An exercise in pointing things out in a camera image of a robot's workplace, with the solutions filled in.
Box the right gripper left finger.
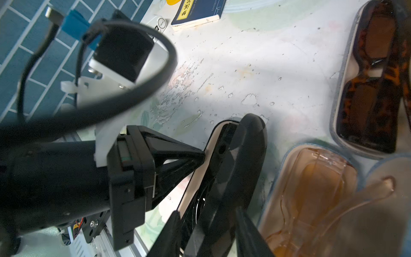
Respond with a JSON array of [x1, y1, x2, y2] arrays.
[[147, 211, 182, 257]]

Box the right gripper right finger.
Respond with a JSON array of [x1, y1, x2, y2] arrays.
[[235, 208, 275, 257]]

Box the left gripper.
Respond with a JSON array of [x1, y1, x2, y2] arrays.
[[107, 125, 205, 251]]

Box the black glasses case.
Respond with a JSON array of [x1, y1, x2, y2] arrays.
[[182, 114, 268, 257]]

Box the light blue denim case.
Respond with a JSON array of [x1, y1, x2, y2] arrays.
[[258, 143, 411, 257]]

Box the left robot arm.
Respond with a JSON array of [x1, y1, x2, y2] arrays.
[[1, 125, 205, 257]]

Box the orange transparent glasses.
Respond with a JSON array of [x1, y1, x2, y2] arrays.
[[260, 146, 396, 257]]

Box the dark blue book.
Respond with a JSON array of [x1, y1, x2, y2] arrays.
[[171, 0, 226, 31]]

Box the tortoise brown sunglasses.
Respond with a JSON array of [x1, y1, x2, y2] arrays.
[[335, 1, 411, 154]]

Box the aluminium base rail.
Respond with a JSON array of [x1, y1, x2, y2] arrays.
[[60, 225, 149, 257]]

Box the black camera cable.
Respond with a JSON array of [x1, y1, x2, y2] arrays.
[[0, 19, 179, 148]]

